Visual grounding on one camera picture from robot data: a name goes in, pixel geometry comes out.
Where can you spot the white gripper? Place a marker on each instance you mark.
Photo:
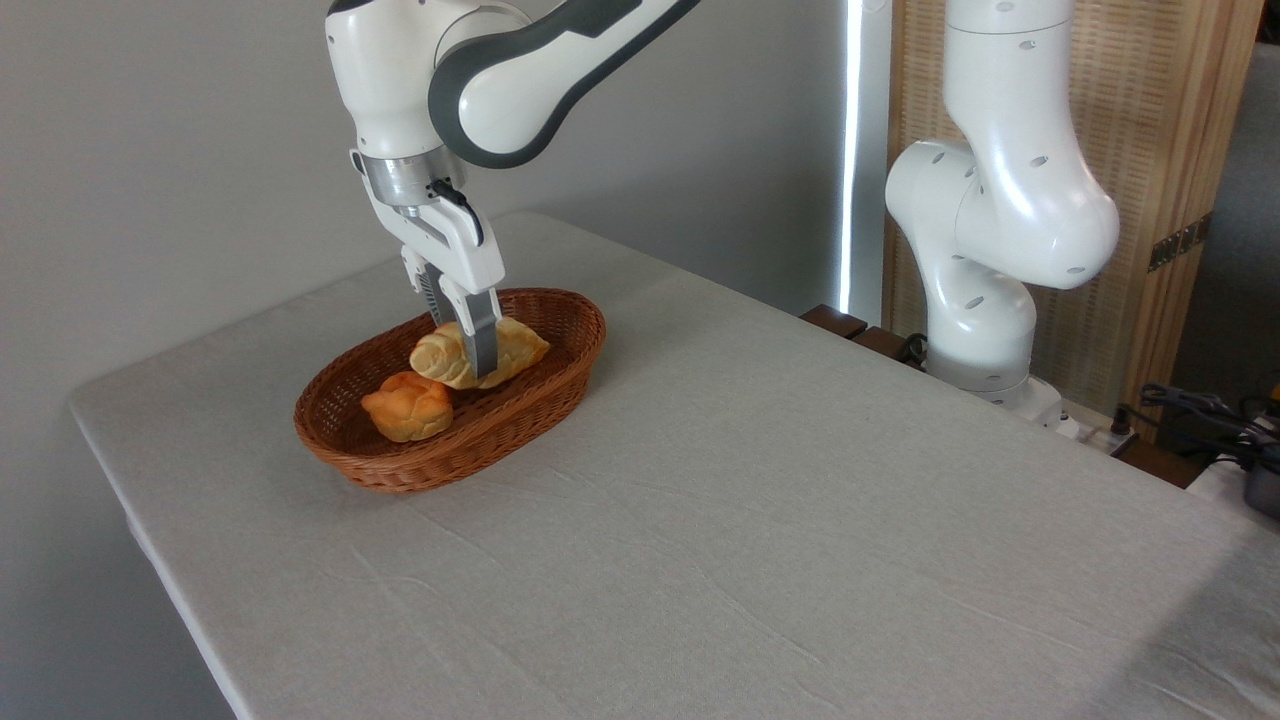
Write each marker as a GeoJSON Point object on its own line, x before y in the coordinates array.
{"type": "Point", "coordinates": [455, 245]}

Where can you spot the long pale bread roll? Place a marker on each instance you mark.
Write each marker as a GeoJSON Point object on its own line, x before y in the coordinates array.
{"type": "Point", "coordinates": [445, 360]}

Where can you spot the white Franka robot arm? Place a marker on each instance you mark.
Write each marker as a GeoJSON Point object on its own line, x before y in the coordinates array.
{"type": "Point", "coordinates": [1010, 200]}

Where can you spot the round orange bread bun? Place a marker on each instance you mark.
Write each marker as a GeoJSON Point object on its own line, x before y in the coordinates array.
{"type": "Point", "coordinates": [408, 408]}

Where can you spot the brown wicker basket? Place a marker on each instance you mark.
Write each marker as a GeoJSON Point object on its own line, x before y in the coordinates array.
{"type": "Point", "coordinates": [520, 400]}

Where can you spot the grey tablecloth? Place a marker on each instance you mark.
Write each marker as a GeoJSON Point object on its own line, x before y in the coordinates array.
{"type": "Point", "coordinates": [760, 520]}

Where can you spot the dark wooden block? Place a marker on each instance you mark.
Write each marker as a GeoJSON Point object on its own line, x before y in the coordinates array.
{"type": "Point", "coordinates": [833, 320]}
{"type": "Point", "coordinates": [885, 343]}

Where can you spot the white power strip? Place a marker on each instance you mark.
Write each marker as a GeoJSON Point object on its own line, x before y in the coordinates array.
{"type": "Point", "coordinates": [1095, 430]}

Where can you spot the bamboo folding screen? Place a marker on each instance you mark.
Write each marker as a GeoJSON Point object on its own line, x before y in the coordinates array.
{"type": "Point", "coordinates": [1150, 120]}

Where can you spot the brass screen hinge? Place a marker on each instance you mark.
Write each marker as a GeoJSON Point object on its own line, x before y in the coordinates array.
{"type": "Point", "coordinates": [1180, 242]}

